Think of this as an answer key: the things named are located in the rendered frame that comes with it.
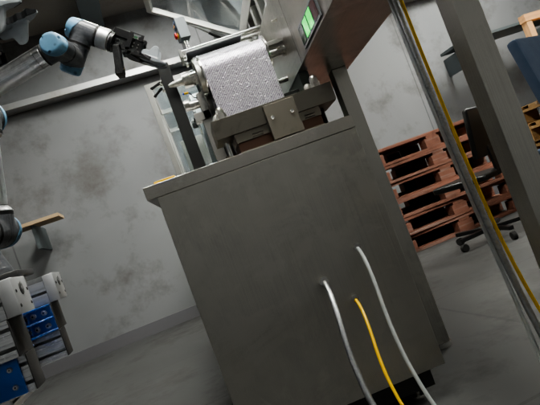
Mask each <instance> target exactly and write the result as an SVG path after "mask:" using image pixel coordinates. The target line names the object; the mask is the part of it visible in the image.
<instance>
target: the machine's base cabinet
mask: <svg viewBox="0 0 540 405"><path fill-rule="evenodd" d="M157 200H158V201H159V204H160V207H161V209H162V213H163V215H164V217H165V220H166V224H167V226H168V228H169V231H170V234H171V237H172V240H173V241H174V246H175V247H176V250H177V253H178V256H179V259H180V261H181V264H182V267H183V270H184V272H185V274H186V278H187V280H188V283H189V286H190V289H191V292H192V294H193V296H194V300H195V303H196V305H197V308H198V311H199V313H200V316H201V318H202V322H203V324H204V327H205V329H206V332H207V335H208V337H209V340H210V343H211V346H212V349H213V351H214V353H215V357H216V359H217V362H218V364H219V368H220V370H221V373H222V376H223V379H224V382H225V383H226V386H227V390H228V392H229V395H230V397H231V401H232V403H233V405H369V403H368V402H367V401H366V398H365V396H364V394H363V393H362V390H361V388H360V386H359V384H358V381H357V379H356V377H355V375H354V372H353V370H352V367H351V365H350V361H349V359H348V357H347V354H346V350H345V347H344V345H343V342H342V337H341V334H340V332H339V328H338V324H337V321H336V318H335V316H334V313H333V309H332V306H331V304H330V301H329V298H328V295H327V293H326V291H325V289H324V287H322V286H320V285H319V282H318V281H319V279H320V278H321V277H323V276H324V277H327V278H328V279H329V286H330V287H331V289H332V292H333V294H334V297H335V300H336V302H337V306H338V308H339V311H340V314H341V316H342V320H343V323H344V326H345V329H346V333H347V337H348V339H349V342H350V346H351V349H352V351H353V354H354V357H355V359H356V362H357V364H358V368H359V370H360V371H361V374H362V377H363V379H364V381H365V383H366V385H367V387H368V389H369V391H370V393H371V395H372V397H373V399H374V401H375V402H376V404H377V405H388V404H390V403H393V402H395V401H398V400H397V399H396V397H395V395H394V393H393V391H392V390H391V388H390V386H389V384H388V382H387V379H386V377H385V375H384V373H383V370H382V367H381V366H380V364H379V361H378V357H377V355H376V353H375V350H374V346H373V343H372V340H371V337H370V333H369V330H368V328H367V326H366V322H365V320H364V317H363V315H362V312H361V310H360V308H359V307H358V305H357V303H356V302H353V301H352V300H351V297H352V296H353V295H357V296H358V297H359V302H360V304H361V306H362V307H363V309H364V312H365V314H366V316H367V319H368V322H369V323H370V327H371V330H372V332H373V335H374V339H375V341H376V345H377V347H378V351H379V353H380V356H381V359H382V362H383V365H384V366H385V368H386V371H387V374H388V376H389V378H390V380H391V382H392V384H393V386H394V388H395V390H396V392H397V393H398V395H399V397H400V399H403V398H405V397H407V396H408V397H409V399H410V400H411V401H412V402H418V401H421V400H423V399H426V396H425V394H424V393H423V392H422V390H421V389H420V387H419V385H418V383H417V382H416V380H415V378H414V377H413V375H412V373H411V372H410V370H409V368H408V366H407V364H406V362H405V360H404V359H403V356H402V355H401V353H400V350H399V348H398V346H397V344H396V342H395V340H394V337H393V335H392V333H391V330H390V327H389V325H388V324H387V319H386V318H385V315H384V313H383V309H382V307H381V305H380V302H379V299H378V295H377V293H376V291H375V288H374V285H373V282H372V279H371V278H370V274H369V272H368V270H367V267H366V265H365V263H364V261H363V259H362V257H361V255H360V253H359V252H358V251H355V250H354V249H353V245H354V243H360V244H361V250H362V251H363V253H364V255H365V257H366V258H367V260H368V262H369V265H370V267H371V269H372V272H373V273H374V277H375V279H376V281H377V284H378V287H379V290H380V293H381V294H382V298H383V301H384V304H385V306H386V308H387V312H388V314H389V317H390V319H391V323H392V325H393V326H394V329H395V332H396V334H397V336H398V338H399V340H400V343H401V345H402V347H403V349H404V351H405V353H406V355H407V357H408V359H409V361H410V362H411V364H412V366H413V368H414V370H415V372H416V373H417V375H418V376H419V379H420V380H421V382H422V384H423V385H424V386H425V388H428V387H430V386H433V385H435V381H434V378H433V377H432V373H431V371H430V369H432V368H434V367H437V366H439V365H442V364H444V363H445V361H444V358H443V355H442V353H441V351H440V348H439V345H438V343H437V340H436V337H435V334H434V332H433V330H432V327H431V324H430V321H429V320H428V315H427V314H426V311H425V309H424V306H423V303H422V301H421V298H420V296H419V293H418V290H417V288H416V286H415V282H414V280H413V277H412V274H411V271H410V269H409V267H408V264H407V261H406V258H405V256H404V254H403V250H402V248H401V246H400V243H399V240H398V237H397V235H396V233H395V229H394V227H393V224H392V222H391V218H390V216H389V214H388V212H387V208H386V206H385V203H384V201H383V197H382V195H381V193H380V190H379V188H378V184H377V182H376V180H375V178H374V174H373V172H372V169H371V167H370V163H369V162H368V159H367V156H366V153H365V150H364V149H363V146H362V143H361V140H360V138H359V135H358V132H357V130H356V128H355V127H353V128H352V129H347V130H345V131H342V132H340V133H336V134H334V135H331V136H329V137H325V138H322V139H321V140H318V141H314V142H311V143H309V144H307V145H303V146H300V147H298V148H295V149H291V150H289V151H287V152H284V153H280V154H278V155H276V156H273V157H269V158H267V159H264V160H262V161H259V162H256V163H253V164H251V165H248V166H245V167H242V168H239V169H237V170H233V171H231V172H228V173H225V174H222V175H219V176H217V177H215V178H211V179H208V180H206V181H204V182H200V183H197V184H194V185H193V186H188V187H186V188H183V189H181V190H177V191H175V192H173V193H170V194H166V195H163V196H161V197H159V198H157Z"/></svg>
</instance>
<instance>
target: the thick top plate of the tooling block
mask: <svg viewBox="0 0 540 405"><path fill-rule="evenodd" d="M290 96H292V97H293V99H294V101H295V104H296V106H297V110H298V112H299V113H300V112H303V111H305V110H307V109H310V108H314V107H317V106H319V108H323V109H324V111H326V110H327V109H328V108H329V107H330V106H331V104H332V103H333V102H334V101H335V100H336V99H337V98H336V96H335V93H334V91H333V87H332V85H331V83H330V81H329V82H326V83H323V84H320V85H318V86H315V87H312V88H308V89H305V90H303V91H300V92H297V93H294V94H292V95H289V96H285V97H282V98H280V99H278V100H274V101H271V102H268V103H266V104H262V105H259V106H256V107H254V108H250V109H248V110H245V111H242V112H238V113H236V114H233V115H231V116H229V117H224V118H222V119H219V120H217V121H212V122H211V134H212V137H213V138H214V141H215V144H216V147H217V149H220V148H223V147H225V144H224V142H226V141H231V143H232V144H233V140H234V135H236V134H239V133H243V132H245V131H248V130H250V129H254V128H257V127H259V126H261V125H266V124H267V123H268V122H267V120H266V118H265V115H264V112H263V109H262V107H263V106H265V105H267V104H271V103H274V102H277V101H279V100H283V99H285V98H288V97H290Z"/></svg>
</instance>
